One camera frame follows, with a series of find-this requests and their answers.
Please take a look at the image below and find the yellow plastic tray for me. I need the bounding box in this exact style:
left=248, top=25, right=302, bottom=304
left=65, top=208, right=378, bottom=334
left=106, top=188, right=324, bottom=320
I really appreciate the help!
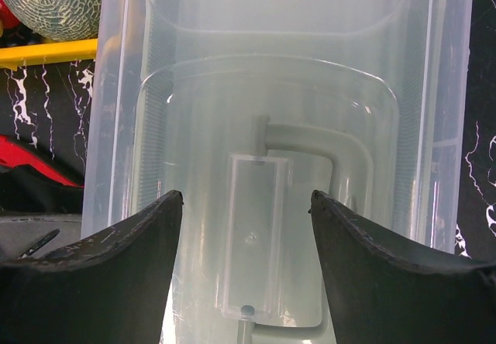
left=1, top=39, right=98, bottom=71

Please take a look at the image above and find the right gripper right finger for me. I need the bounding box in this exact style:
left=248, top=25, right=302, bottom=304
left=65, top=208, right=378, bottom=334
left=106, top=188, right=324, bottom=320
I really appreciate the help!
left=309, top=191, right=495, bottom=343

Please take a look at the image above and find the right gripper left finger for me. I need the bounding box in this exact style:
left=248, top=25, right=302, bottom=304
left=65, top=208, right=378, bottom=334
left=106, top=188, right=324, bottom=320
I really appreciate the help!
left=1, top=191, right=183, bottom=343

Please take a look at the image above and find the red apple in tray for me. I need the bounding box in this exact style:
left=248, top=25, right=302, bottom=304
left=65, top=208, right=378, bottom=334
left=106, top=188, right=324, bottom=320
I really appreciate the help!
left=0, top=0, right=20, bottom=32

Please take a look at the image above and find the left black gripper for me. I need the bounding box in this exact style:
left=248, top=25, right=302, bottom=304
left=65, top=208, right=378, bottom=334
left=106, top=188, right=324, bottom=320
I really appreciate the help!
left=0, top=133, right=85, bottom=260

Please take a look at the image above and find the clear plastic tool box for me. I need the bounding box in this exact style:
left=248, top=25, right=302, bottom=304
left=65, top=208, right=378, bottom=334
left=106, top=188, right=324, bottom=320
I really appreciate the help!
left=81, top=0, right=472, bottom=343

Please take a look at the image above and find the green netted melon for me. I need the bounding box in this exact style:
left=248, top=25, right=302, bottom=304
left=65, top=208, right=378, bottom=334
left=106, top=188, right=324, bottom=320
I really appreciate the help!
left=3, top=0, right=102, bottom=42

